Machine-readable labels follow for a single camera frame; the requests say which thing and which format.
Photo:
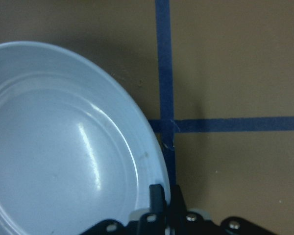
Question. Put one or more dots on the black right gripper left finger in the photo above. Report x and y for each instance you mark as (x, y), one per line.
(157, 201)

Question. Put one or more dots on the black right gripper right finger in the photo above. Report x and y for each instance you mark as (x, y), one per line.
(177, 204)

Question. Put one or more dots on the blue plate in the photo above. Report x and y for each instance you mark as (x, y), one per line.
(75, 149)

